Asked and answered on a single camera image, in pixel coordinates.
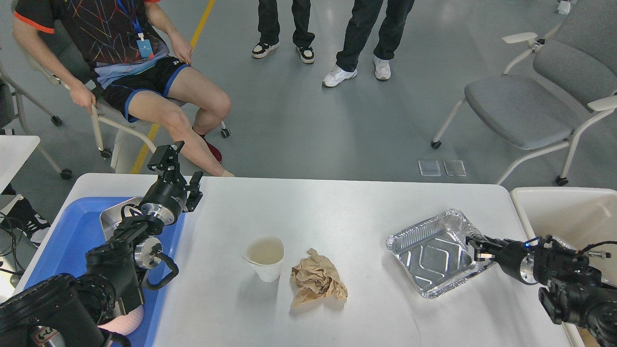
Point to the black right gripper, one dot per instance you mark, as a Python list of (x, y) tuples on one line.
[(514, 257)]

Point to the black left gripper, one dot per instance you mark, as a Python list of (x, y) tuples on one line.
[(170, 195)]

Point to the aluminium foil tray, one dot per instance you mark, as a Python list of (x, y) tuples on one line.
[(434, 254)]

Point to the stainless steel rectangular tray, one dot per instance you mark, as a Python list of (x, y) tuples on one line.
[(111, 217)]

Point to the white paper cup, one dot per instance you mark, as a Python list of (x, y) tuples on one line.
[(265, 254)]

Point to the brown paper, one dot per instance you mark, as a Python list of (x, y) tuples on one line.
[(316, 277)]

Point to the pink ribbed mug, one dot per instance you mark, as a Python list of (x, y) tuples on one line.
[(125, 324)]

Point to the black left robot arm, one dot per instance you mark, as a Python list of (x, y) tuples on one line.
[(67, 311)]

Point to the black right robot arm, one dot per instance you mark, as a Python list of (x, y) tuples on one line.
[(572, 291)]

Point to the clear floor plate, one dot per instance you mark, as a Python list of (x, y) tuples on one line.
[(454, 167), (429, 167)]

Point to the white plastic bin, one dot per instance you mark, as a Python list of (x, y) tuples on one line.
[(577, 215)]

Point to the seated person in shorts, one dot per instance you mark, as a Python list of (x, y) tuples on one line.
[(140, 60)]

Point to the white side table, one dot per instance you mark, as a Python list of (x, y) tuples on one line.
[(14, 151)]

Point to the grey office chair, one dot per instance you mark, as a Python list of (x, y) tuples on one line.
[(579, 56)]

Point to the standing person white sneakers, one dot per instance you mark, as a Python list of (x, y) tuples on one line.
[(359, 27)]

